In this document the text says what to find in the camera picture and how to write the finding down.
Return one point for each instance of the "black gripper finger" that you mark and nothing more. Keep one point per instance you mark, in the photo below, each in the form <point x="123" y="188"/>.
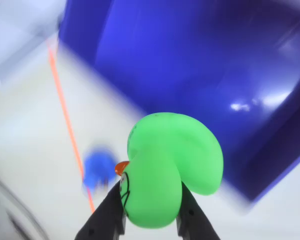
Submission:
<point x="193" y="217"/>
<point x="105" y="217"/>

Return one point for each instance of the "green rubber duck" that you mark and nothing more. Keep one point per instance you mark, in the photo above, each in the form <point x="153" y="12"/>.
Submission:
<point x="162" y="170"/>

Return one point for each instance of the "blue rubber duck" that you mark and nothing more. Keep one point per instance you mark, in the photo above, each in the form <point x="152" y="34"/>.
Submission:
<point x="98" y="166"/>

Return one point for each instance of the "blue plastic box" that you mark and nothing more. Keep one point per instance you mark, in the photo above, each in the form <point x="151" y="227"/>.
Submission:
<point x="190" y="75"/>

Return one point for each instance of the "orange tape line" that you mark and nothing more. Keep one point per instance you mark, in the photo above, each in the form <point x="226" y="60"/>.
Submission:
<point x="65" y="110"/>

